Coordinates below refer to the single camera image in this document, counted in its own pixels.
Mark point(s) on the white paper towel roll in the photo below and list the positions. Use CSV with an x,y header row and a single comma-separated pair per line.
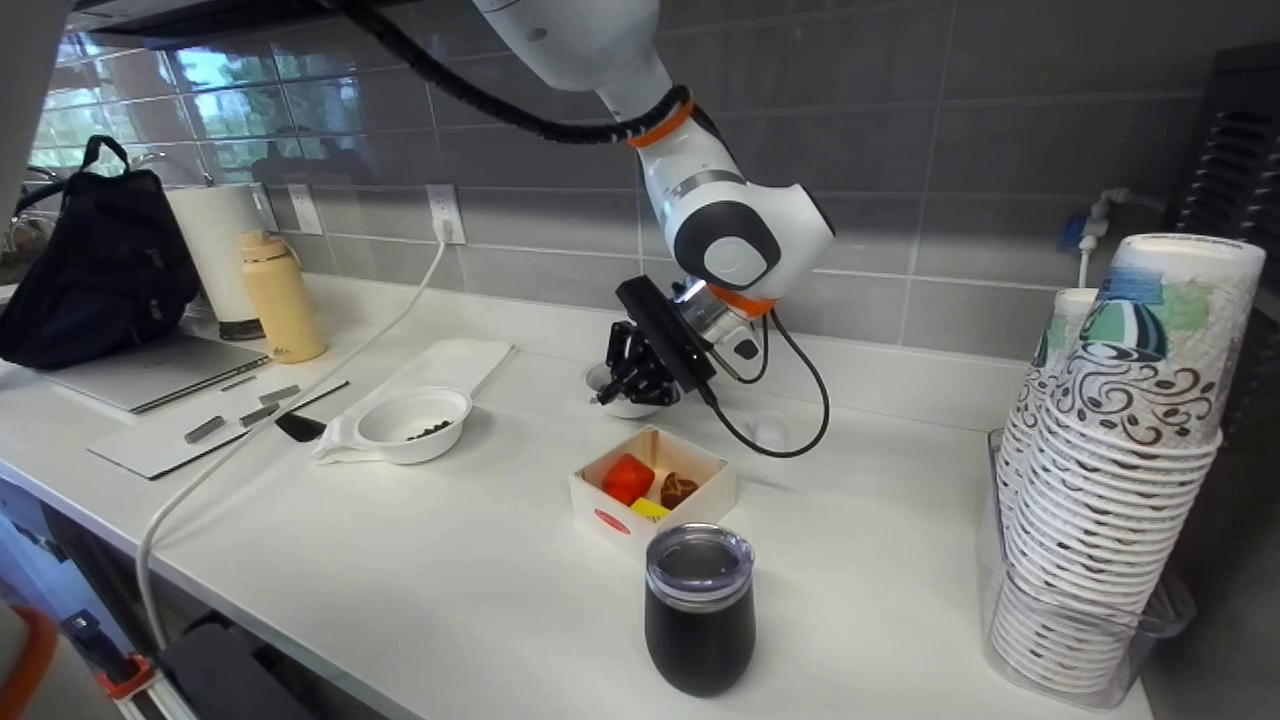
x,y
214,227

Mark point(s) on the white cutting board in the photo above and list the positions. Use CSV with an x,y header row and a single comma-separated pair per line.
x,y
459,366

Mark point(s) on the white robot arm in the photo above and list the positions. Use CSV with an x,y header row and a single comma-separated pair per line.
x,y
747,244

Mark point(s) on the white box with toys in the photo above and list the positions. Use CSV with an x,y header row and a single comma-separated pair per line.
x,y
646,484

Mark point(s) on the black tumbler with lid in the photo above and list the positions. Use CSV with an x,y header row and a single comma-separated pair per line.
x,y
696,604

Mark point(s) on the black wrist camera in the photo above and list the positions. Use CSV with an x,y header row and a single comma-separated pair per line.
x,y
653,315

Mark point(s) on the beige water bottle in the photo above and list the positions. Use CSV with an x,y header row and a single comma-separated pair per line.
x,y
282,303

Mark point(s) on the stack of patterned paper cups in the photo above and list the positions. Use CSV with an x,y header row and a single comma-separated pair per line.
x,y
1106,455

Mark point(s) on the white strainer bowl with handle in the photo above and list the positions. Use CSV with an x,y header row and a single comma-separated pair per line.
x,y
412,424

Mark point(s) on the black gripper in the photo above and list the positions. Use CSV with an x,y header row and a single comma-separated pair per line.
x,y
638,372

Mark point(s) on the blue spray bottle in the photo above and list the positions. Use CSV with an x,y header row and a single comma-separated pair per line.
x,y
1091,227

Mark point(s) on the black backpack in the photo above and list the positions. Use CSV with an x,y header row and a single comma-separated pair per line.
x,y
112,268

